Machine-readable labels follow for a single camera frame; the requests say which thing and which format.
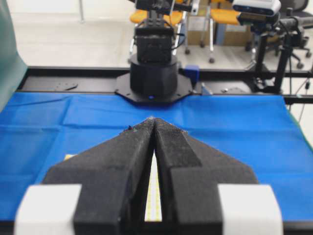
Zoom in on grey depth camera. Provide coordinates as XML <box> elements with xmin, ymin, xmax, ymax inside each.
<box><xmin>232</xmin><ymin>0</ymin><xmax>281</xmax><ymax>16</ymax></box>

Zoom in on orange chair left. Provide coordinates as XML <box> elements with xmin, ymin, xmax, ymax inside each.
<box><xmin>130</xmin><ymin>0</ymin><xmax>192</xmax><ymax>63</ymax></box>

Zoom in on blue small box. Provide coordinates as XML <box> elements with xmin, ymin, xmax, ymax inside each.
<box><xmin>184</xmin><ymin>65</ymin><xmax>200</xmax><ymax>83</ymax></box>

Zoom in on orange chair right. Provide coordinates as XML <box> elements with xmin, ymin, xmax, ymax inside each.
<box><xmin>200</xmin><ymin>0</ymin><xmax>250</xmax><ymax>64</ymax></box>

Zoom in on black office chair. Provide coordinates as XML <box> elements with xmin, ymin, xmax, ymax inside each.
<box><xmin>266</xmin><ymin>0</ymin><xmax>313</xmax><ymax>58</ymax></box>

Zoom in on green curtain sheet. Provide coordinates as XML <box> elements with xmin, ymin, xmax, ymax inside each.
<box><xmin>0</xmin><ymin>0</ymin><xmax>28</xmax><ymax>110</ymax></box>

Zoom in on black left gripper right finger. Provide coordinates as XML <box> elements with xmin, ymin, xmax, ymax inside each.
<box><xmin>154</xmin><ymin>118</ymin><xmax>284</xmax><ymax>235</ymax></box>

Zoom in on yellow checked towel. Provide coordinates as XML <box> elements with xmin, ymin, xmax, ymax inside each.
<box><xmin>64</xmin><ymin>150</ymin><xmax>163</xmax><ymax>223</ymax></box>

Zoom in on orange chair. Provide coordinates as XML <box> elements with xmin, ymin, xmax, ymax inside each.
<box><xmin>200</xmin><ymin>0</ymin><xmax>250</xmax><ymax>64</ymax></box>
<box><xmin>130</xmin><ymin>0</ymin><xmax>192</xmax><ymax>63</ymax></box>

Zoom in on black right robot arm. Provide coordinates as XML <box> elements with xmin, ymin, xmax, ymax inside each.
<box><xmin>114</xmin><ymin>0</ymin><xmax>193</xmax><ymax>104</ymax></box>

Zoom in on blue table cloth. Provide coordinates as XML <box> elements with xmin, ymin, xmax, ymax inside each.
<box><xmin>0</xmin><ymin>93</ymin><xmax>313</xmax><ymax>221</ymax></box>

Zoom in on cardboard box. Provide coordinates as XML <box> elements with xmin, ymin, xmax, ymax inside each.
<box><xmin>187</xmin><ymin>2</ymin><xmax>252</xmax><ymax>47</ymax></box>

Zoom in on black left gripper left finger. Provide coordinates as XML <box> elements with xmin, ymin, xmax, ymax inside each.
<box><xmin>14</xmin><ymin>117</ymin><xmax>155</xmax><ymax>235</ymax></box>

